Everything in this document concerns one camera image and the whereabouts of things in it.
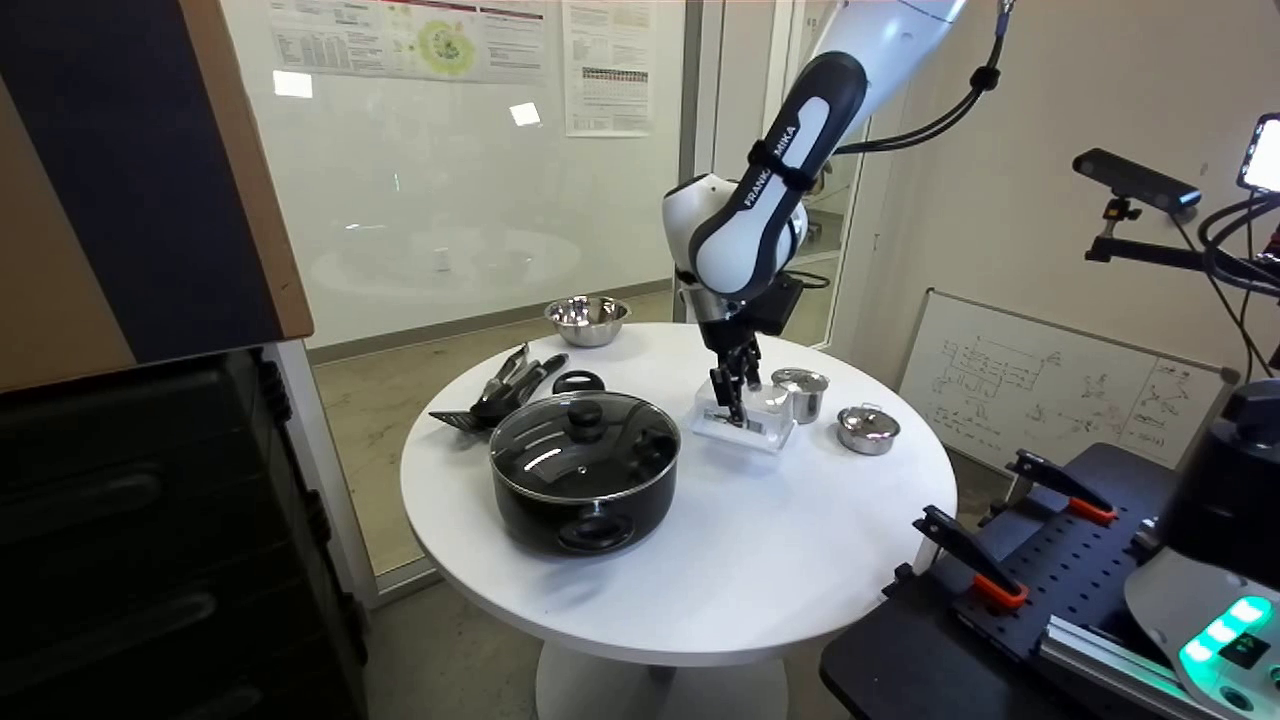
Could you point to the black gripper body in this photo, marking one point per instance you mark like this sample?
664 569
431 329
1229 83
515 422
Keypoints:
729 332

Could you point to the transparent plastic container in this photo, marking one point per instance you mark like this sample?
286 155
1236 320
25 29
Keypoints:
736 431

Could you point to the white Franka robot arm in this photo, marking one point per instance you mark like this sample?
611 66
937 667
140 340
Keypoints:
760 201

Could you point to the small open steel cup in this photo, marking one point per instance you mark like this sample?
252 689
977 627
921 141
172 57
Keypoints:
805 394

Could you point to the small steel bowl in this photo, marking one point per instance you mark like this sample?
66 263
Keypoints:
866 431

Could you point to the glass pot lid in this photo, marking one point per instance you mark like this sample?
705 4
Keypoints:
585 447

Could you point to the black cooking pot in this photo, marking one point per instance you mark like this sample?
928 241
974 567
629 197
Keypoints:
580 522

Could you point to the black kitchen tongs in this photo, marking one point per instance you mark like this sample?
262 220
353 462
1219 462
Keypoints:
504 391

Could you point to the black orange-tipped bar clamp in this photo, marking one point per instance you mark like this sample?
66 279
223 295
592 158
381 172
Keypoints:
1062 484
970 554

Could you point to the white text poster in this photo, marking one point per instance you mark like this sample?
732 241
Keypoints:
611 75

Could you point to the leaning whiteboard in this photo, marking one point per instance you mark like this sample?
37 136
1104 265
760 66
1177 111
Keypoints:
1054 386

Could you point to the black perforated robot table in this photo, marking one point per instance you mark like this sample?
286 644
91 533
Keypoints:
1065 563

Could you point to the poster with green circle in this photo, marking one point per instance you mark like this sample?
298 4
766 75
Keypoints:
427 43

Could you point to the black mounted device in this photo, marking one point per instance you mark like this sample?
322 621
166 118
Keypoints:
1262 155

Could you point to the black drawer cabinet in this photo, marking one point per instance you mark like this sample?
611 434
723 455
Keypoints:
147 563

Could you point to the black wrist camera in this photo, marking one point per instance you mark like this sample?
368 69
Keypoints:
791 299

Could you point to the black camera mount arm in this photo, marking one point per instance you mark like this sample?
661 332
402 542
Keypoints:
1152 250

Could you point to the black stereo camera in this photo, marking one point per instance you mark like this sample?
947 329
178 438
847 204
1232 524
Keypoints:
1132 181

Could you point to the aluminium profile rail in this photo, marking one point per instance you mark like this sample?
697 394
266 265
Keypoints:
1104 667

